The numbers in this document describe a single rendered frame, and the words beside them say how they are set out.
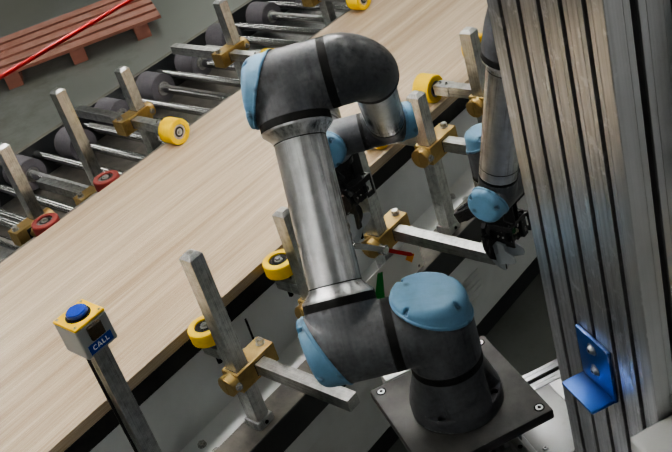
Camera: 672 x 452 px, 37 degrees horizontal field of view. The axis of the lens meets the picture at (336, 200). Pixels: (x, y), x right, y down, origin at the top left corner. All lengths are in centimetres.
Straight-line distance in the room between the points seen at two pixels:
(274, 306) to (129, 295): 35
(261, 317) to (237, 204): 34
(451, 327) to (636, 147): 52
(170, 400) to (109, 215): 69
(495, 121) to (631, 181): 73
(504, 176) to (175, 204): 113
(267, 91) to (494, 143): 48
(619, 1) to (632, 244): 28
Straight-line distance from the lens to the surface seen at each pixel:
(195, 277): 198
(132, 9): 710
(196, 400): 238
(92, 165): 312
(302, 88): 154
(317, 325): 152
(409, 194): 280
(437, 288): 151
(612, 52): 101
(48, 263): 272
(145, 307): 238
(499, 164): 185
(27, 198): 302
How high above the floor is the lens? 218
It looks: 31 degrees down
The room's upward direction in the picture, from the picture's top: 18 degrees counter-clockwise
